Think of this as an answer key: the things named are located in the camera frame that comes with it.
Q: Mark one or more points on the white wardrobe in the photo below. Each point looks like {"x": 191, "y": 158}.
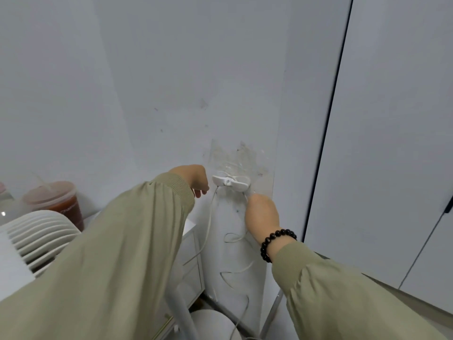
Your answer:
{"x": 389, "y": 138}

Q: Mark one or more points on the white nightstand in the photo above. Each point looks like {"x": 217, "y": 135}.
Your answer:
{"x": 193, "y": 279}

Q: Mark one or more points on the person's right forearm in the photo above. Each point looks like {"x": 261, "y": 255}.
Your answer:
{"x": 336, "y": 297}

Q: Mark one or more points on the white fan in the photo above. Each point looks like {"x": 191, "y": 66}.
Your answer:
{"x": 35, "y": 230}

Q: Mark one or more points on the person's right hand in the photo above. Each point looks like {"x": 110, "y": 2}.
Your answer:
{"x": 262, "y": 215}

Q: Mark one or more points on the clear bottle with pink cap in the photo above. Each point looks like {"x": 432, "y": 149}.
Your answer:
{"x": 10, "y": 208}

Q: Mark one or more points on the white wall hook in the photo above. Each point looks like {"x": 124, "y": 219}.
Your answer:
{"x": 223, "y": 180}

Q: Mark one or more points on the person's left hand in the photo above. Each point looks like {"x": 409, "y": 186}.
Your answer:
{"x": 194, "y": 177}

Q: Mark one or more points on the person's left forearm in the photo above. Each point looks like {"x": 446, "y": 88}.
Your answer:
{"x": 106, "y": 262}

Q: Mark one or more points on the cup of brown drink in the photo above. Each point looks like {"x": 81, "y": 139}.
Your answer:
{"x": 63, "y": 205}

